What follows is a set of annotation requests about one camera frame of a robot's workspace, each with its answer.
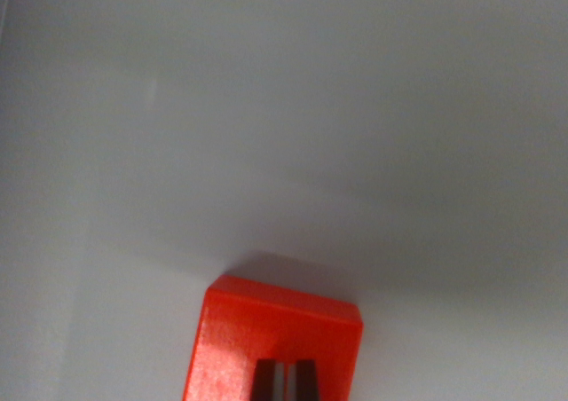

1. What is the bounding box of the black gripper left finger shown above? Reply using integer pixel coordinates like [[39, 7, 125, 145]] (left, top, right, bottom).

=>
[[249, 358, 279, 401]]

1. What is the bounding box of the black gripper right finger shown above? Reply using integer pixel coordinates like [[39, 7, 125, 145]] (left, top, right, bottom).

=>
[[294, 358, 322, 401]]

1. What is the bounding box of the red cube block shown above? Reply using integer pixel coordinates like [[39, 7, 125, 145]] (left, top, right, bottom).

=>
[[182, 274, 365, 401]]

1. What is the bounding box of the white plastic bin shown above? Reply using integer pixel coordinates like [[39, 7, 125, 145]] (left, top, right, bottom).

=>
[[0, 0, 568, 401]]

